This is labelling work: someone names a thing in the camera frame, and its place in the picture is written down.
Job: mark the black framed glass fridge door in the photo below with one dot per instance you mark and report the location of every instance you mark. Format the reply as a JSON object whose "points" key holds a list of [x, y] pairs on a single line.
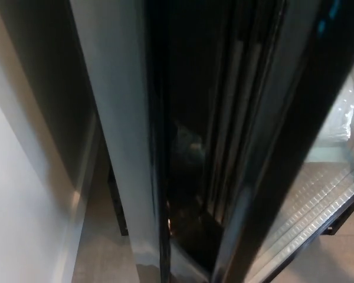
{"points": [[286, 141]]}

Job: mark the dark side cabinet panel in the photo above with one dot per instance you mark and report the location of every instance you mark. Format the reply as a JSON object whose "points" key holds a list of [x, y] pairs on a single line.
{"points": [[59, 82]]}

